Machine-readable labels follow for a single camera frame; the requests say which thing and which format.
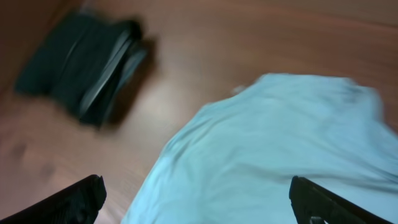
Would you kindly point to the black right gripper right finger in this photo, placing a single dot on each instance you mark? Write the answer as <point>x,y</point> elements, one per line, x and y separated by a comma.
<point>313,204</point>

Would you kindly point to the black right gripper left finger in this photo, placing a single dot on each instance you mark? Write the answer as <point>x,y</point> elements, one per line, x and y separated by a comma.
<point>79,203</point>

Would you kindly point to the light blue t-shirt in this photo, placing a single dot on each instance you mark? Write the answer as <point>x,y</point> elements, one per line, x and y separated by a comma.
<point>234,161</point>

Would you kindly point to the folded black clothes stack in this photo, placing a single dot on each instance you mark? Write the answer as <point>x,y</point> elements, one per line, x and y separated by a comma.
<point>83,64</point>

